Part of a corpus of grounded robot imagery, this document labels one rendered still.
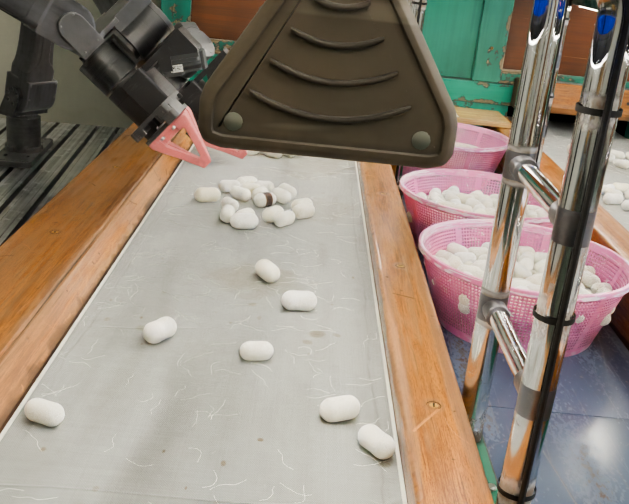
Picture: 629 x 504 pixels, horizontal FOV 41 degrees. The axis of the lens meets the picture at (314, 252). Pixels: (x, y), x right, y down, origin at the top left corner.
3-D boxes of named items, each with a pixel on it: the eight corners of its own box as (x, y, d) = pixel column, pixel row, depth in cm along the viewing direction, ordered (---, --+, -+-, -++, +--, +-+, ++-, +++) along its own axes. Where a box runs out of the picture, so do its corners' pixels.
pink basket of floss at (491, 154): (447, 202, 158) (455, 153, 154) (349, 167, 176) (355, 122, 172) (529, 187, 175) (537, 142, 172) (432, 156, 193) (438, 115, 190)
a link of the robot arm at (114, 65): (148, 68, 113) (110, 30, 112) (151, 62, 108) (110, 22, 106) (113, 104, 113) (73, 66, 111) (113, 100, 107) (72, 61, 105)
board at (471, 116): (363, 113, 185) (363, 108, 185) (360, 101, 199) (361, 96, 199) (510, 128, 186) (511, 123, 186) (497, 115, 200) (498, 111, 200)
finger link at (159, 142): (229, 139, 117) (180, 91, 115) (223, 151, 111) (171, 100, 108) (195, 172, 119) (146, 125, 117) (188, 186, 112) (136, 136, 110)
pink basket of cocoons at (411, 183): (441, 284, 118) (452, 220, 114) (365, 222, 141) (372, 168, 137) (595, 276, 127) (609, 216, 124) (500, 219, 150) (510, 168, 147)
